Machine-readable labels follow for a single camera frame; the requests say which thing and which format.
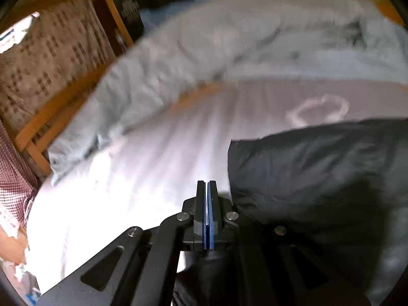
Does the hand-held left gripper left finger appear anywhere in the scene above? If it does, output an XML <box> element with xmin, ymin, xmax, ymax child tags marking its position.
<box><xmin>36</xmin><ymin>181</ymin><xmax>209</xmax><ymax>306</ymax></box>

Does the wooden bed frame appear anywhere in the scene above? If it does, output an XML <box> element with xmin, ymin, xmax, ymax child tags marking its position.
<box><xmin>14</xmin><ymin>0</ymin><xmax>134</xmax><ymax>176</ymax></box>

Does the white printed bed sheet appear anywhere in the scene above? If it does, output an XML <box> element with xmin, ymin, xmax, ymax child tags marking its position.
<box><xmin>25</xmin><ymin>78</ymin><xmax>408</xmax><ymax>294</ymax></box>

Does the black puffer jacket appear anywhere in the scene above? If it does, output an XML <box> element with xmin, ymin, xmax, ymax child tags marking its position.
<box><xmin>174</xmin><ymin>119</ymin><xmax>408</xmax><ymax>306</ymax></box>

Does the pink checked cloth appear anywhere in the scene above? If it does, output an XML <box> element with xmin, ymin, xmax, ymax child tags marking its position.
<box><xmin>0</xmin><ymin>119</ymin><xmax>40</xmax><ymax>239</ymax></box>

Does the blue cloth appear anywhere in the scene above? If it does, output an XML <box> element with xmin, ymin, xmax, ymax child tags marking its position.
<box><xmin>139</xmin><ymin>8</ymin><xmax>168</xmax><ymax>31</ymax></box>

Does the black printed cloth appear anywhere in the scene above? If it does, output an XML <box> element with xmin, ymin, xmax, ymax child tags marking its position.
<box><xmin>113</xmin><ymin>0</ymin><xmax>195</xmax><ymax>42</ymax></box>

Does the light blue blanket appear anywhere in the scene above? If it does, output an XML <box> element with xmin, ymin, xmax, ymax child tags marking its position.
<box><xmin>48</xmin><ymin>0</ymin><xmax>408</xmax><ymax>185</ymax></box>

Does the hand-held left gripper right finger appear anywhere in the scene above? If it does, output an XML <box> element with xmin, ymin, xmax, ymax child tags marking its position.
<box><xmin>207</xmin><ymin>181</ymin><xmax>372</xmax><ymax>306</ymax></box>

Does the brown patterned cloth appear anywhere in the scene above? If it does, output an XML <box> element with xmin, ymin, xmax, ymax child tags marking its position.
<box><xmin>0</xmin><ymin>0</ymin><xmax>117</xmax><ymax>134</ymax></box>

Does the orange cloth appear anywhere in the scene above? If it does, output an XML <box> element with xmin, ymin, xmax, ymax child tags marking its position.
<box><xmin>376</xmin><ymin>0</ymin><xmax>406</xmax><ymax>26</ymax></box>

